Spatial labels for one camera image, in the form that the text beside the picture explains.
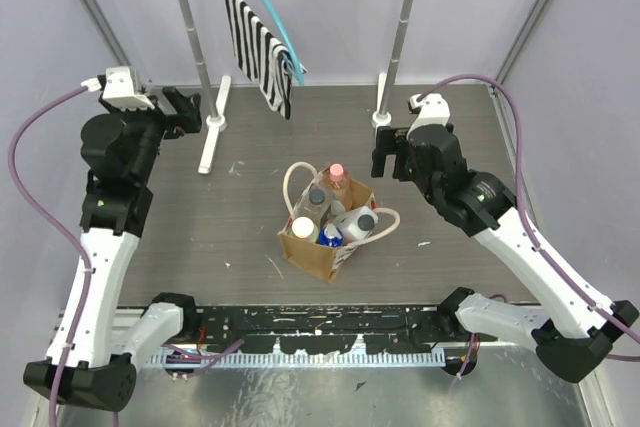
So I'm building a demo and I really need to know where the pink cap peach bottle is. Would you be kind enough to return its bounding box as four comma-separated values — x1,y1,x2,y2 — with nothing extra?
321,163,353,210

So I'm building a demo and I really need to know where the white jug grey cap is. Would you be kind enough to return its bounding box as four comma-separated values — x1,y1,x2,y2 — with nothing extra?
332,206,378,245

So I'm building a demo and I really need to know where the clear bottle grey cap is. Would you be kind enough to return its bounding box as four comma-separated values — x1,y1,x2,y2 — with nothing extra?
298,186,333,229

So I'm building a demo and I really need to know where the orange blue spray bottle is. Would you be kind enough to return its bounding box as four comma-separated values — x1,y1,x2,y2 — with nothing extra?
317,223,344,248

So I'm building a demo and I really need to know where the white cap green bottle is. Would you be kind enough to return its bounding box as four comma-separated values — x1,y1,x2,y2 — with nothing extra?
291,216,318,243

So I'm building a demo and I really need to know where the brown canvas tote bag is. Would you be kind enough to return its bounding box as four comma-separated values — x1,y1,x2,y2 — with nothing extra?
279,161,400,283

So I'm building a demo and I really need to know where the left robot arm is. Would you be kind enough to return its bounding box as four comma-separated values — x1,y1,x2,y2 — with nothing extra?
23,87,202,413

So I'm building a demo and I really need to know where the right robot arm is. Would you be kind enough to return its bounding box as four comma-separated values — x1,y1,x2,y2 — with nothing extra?
371,124,639,383

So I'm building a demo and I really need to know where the white clothes rack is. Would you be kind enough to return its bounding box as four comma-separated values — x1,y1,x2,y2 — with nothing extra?
162,0,427,176

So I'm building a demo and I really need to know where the black white striped cloth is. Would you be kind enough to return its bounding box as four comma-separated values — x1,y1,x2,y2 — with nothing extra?
224,0,295,120

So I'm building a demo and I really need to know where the blue clothes hanger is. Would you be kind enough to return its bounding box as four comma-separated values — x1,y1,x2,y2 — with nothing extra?
260,0,305,86

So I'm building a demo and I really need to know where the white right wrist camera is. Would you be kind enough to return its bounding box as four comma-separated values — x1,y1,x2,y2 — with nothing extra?
407,93,450,134

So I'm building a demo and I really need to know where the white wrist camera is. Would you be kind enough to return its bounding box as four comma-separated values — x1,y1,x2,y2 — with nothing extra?
80,66,156,112
407,93,450,134

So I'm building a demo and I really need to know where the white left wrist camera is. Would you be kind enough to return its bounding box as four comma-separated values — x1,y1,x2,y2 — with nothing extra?
80,66,156,112

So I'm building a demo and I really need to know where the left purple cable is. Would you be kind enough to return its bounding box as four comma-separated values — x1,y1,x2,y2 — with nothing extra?
7,85,121,427

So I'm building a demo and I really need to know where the purple cable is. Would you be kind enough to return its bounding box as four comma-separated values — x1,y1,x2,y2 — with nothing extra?
418,72,640,362
7,85,121,427

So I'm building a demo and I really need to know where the black mounting base rail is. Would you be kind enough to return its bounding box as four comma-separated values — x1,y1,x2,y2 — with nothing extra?
172,305,470,355

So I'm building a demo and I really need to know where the grey slotted cable duct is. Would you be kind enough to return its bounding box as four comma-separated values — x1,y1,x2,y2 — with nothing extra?
147,346,446,369

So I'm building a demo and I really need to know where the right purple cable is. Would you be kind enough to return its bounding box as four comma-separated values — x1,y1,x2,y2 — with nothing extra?
418,72,640,362

